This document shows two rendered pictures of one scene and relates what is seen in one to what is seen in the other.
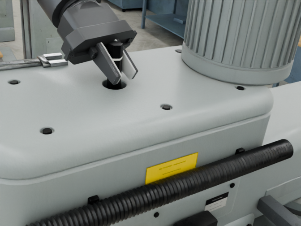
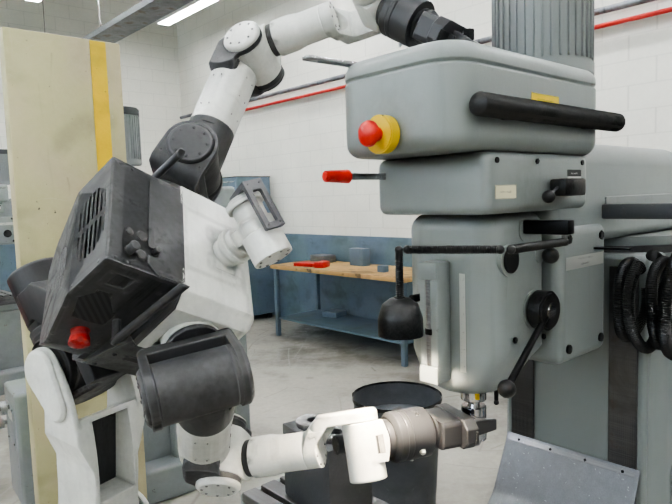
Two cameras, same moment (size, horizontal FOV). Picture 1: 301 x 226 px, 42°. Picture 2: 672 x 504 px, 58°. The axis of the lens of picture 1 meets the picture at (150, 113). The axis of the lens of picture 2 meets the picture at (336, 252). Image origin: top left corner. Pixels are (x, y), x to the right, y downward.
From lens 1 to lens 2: 84 cm
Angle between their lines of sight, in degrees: 25
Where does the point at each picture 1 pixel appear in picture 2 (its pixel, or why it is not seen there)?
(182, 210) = (552, 170)
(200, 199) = (563, 165)
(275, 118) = not seen: hidden behind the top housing
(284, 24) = (584, 18)
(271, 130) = not seen: hidden behind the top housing
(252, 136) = (589, 104)
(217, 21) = (533, 22)
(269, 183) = (605, 188)
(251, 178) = (592, 171)
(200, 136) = (558, 81)
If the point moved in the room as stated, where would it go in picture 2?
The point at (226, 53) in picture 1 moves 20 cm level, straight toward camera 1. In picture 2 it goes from (546, 46) to (581, 15)
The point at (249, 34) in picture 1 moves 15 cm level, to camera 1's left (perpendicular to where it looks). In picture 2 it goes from (562, 25) to (485, 25)
